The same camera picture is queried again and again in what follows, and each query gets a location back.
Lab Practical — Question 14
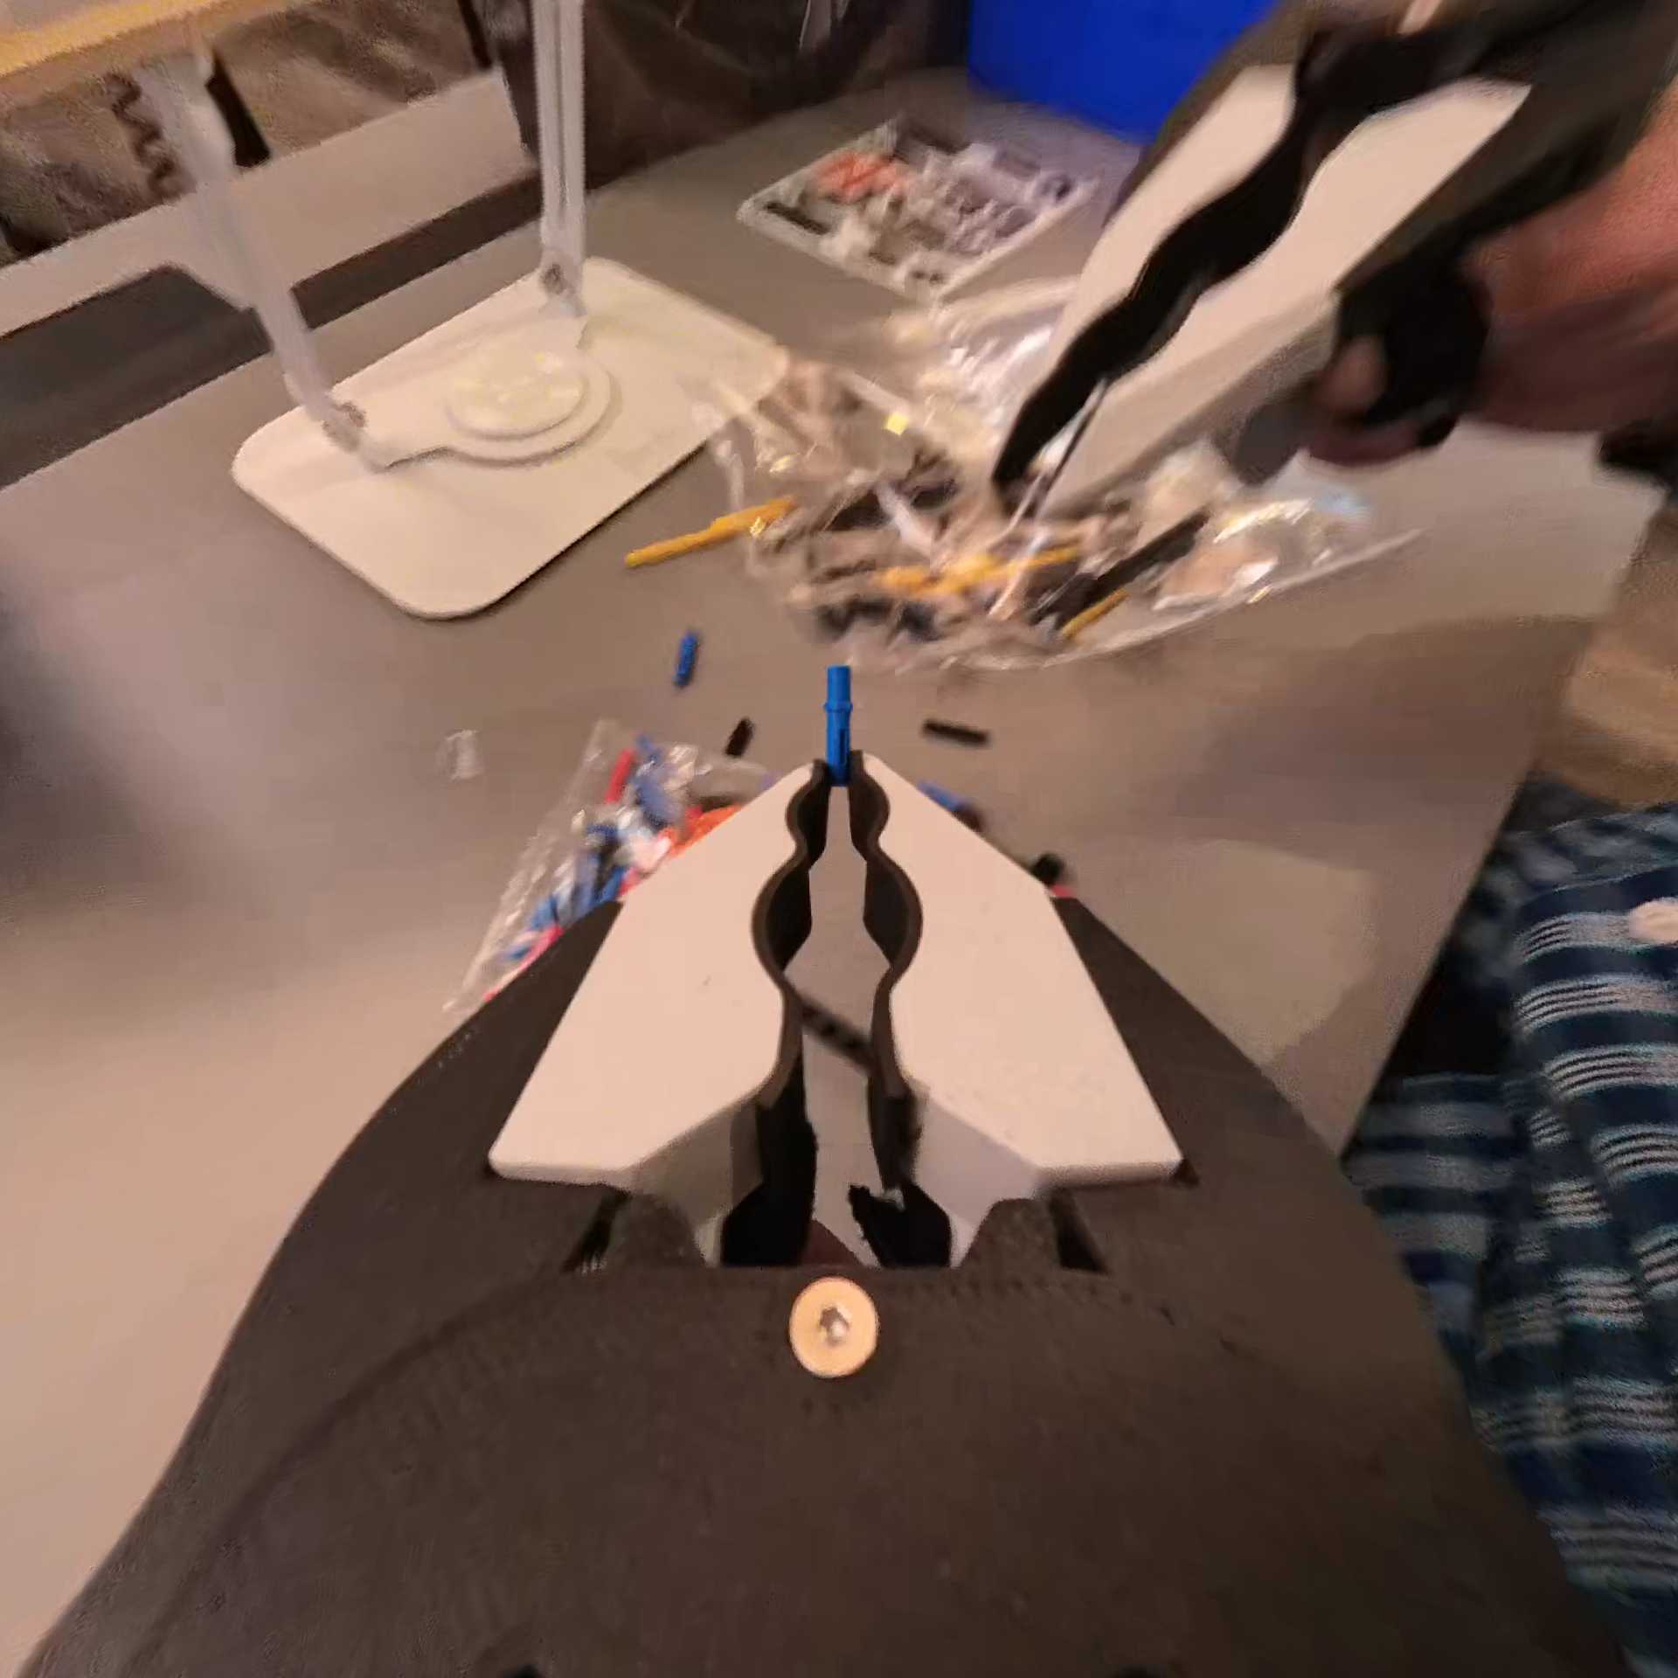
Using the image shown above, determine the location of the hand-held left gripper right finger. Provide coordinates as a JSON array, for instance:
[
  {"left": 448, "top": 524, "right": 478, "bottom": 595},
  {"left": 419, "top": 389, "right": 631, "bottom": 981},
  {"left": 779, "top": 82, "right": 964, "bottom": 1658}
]
[{"left": 846, "top": 753, "right": 1187, "bottom": 1265}]

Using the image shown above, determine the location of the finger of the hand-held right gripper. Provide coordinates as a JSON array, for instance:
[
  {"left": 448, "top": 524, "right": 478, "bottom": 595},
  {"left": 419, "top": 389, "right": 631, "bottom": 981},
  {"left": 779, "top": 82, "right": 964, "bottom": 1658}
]
[
  {"left": 992, "top": 56, "right": 1312, "bottom": 489},
  {"left": 1031, "top": 75, "right": 1535, "bottom": 516}
]

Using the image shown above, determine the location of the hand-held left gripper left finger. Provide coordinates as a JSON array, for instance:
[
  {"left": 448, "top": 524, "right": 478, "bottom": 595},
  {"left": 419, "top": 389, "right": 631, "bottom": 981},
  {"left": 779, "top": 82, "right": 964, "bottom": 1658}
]
[{"left": 487, "top": 763, "right": 833, "bottom": 1265}]

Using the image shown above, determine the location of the large clear bag of lego parts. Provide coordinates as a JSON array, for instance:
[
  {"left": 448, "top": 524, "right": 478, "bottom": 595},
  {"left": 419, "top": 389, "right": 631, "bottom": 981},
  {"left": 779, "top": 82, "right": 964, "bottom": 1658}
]
[{"left": 697, "top": 281, "right": 1428, "bottom": 672}]

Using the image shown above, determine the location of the small bag of coloured lego pieces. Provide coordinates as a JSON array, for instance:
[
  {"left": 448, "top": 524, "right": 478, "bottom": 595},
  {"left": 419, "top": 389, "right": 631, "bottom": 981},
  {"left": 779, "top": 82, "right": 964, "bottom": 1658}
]
[{"left": 445, "top": 718, "right": 790, "bottom": 1013}]

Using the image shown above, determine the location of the yellow lego axle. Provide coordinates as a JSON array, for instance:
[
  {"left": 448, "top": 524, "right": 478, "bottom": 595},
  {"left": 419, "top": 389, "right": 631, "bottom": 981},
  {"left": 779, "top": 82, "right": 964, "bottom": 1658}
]
[{"left": 625, "top": 496, "right": 801, "bottom": 567}]

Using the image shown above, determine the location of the person's right hand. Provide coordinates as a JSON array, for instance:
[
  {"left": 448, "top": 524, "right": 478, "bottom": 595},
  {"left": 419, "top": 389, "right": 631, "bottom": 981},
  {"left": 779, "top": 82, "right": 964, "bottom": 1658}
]
[{"left": 1312, "top": 130, "right": 1678, "bottom": 475}]

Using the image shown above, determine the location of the blue plastic bin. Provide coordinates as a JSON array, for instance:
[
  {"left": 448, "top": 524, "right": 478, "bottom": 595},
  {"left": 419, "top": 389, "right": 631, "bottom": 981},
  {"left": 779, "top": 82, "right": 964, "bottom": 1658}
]
[{"left": 968, "top": 0, "right": 1284, "bottom": 139}]

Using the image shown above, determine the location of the clear tray of parts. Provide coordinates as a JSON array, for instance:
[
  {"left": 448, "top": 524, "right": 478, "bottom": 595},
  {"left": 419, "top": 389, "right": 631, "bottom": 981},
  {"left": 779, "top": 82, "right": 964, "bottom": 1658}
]
[{"left": 737, "top": 113, "right": 1103, "bottom": 301}]

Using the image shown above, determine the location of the person in blue plaid shirt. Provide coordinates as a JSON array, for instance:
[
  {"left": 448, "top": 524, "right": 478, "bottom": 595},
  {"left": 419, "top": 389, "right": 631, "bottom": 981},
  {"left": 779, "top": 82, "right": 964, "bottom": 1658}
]
[{"left": 1347, "top": 782, "right": 1678, "bottom": 1678}]

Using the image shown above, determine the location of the white desk stand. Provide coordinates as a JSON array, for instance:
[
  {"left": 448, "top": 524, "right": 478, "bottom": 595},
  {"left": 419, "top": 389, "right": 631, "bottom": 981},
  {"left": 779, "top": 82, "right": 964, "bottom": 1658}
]
[{"left": 130, "top": 0, "right": 790, "bottom": 621}]

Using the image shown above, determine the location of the light wooden table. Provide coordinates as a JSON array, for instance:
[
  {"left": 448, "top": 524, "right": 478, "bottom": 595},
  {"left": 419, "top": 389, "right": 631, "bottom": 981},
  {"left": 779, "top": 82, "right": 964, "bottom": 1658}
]
[{"left": 0, "top": 0, "right": 284, "bottom": 87}]

